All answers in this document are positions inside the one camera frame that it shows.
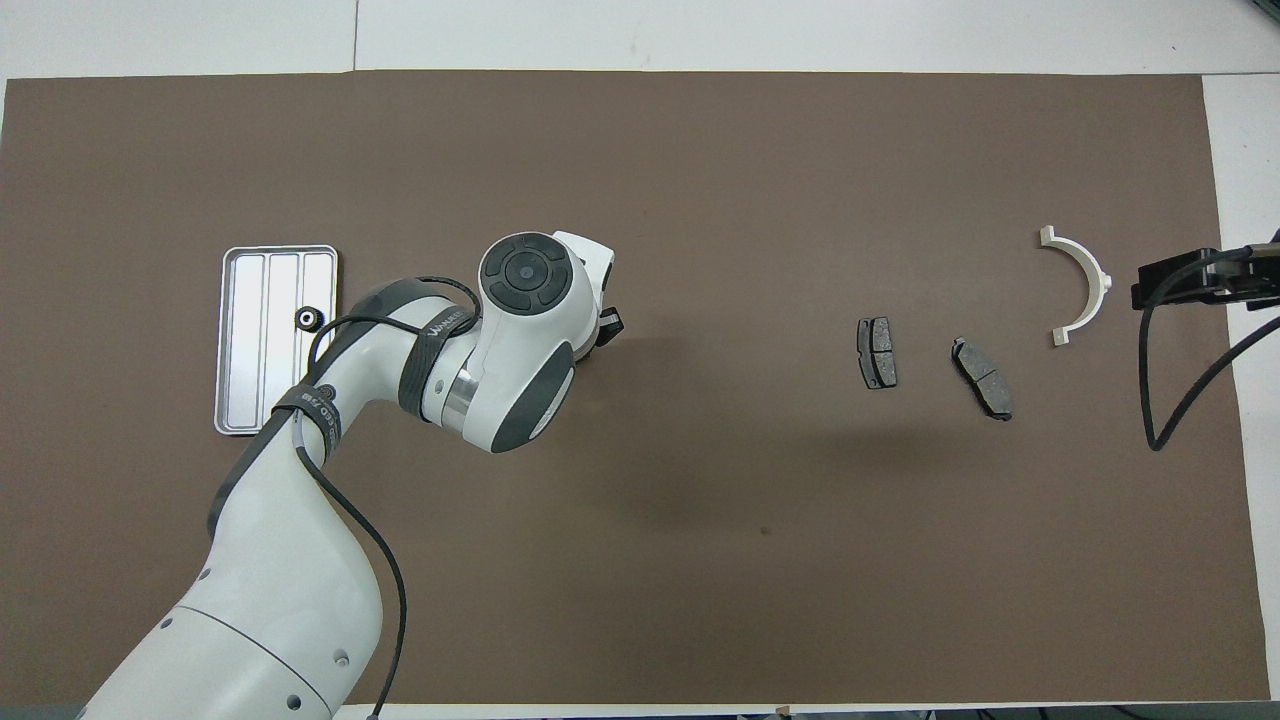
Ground short dark brake pad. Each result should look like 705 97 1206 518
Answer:
856 316 898 390

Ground long dark brake pad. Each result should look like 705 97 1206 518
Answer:
950 337 1014 422

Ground silver metal tray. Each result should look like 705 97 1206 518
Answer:
214 245 339 436

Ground white semicircular bracket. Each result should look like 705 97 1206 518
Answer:
1039 226 1112 348

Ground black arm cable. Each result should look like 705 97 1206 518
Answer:
295 275 481 720
1143 245 1280 453

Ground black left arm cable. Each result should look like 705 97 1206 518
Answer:
295 275 481 720

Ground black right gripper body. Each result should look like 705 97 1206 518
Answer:
1190 228 1280 313

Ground brown table mat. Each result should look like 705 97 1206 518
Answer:
0 70 1271 706

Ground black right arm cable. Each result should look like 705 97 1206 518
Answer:
1143 245 1280 453

